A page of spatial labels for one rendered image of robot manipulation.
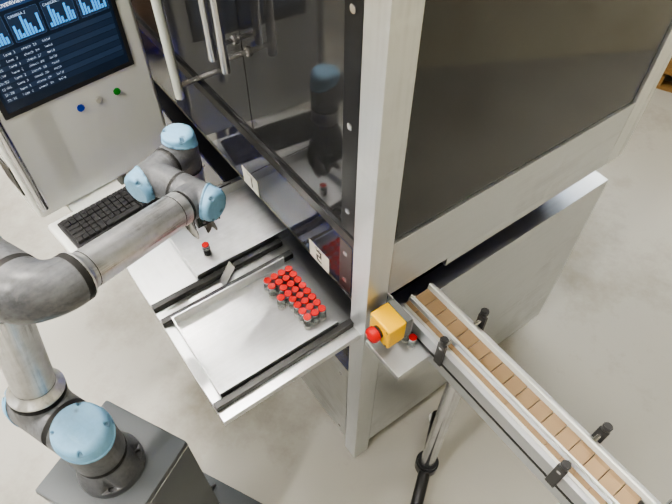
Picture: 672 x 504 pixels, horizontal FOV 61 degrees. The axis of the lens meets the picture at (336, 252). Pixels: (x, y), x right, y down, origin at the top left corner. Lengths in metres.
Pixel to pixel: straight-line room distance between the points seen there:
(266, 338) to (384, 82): 0.80
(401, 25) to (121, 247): 0.61
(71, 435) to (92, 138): 0.98
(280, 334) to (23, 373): 0.59
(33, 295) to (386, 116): 0.63
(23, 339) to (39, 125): 0.82
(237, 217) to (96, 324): 1.17
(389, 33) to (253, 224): 0.98
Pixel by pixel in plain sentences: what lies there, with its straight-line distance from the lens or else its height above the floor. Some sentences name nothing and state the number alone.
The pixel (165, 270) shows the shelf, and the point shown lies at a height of 0.88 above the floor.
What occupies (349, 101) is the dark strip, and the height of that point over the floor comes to 1.55.
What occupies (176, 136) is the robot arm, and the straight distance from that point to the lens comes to 1.32.
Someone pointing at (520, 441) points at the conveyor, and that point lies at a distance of 1.39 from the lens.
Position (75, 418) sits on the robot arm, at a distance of 1.33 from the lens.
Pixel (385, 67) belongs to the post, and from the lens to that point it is 0.89.
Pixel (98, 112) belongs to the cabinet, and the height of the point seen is 1.07.
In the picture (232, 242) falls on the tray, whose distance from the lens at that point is 1.68.
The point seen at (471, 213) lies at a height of 1.15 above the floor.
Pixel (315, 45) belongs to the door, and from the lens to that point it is 1.06.
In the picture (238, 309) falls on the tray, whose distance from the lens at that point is 1.54.
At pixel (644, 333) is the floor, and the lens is 2.85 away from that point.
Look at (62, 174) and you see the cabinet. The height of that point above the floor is 0.92.
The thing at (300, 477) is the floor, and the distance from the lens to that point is 2.25.
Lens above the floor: 2.15
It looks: 51 degrees down
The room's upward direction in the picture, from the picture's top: straight up
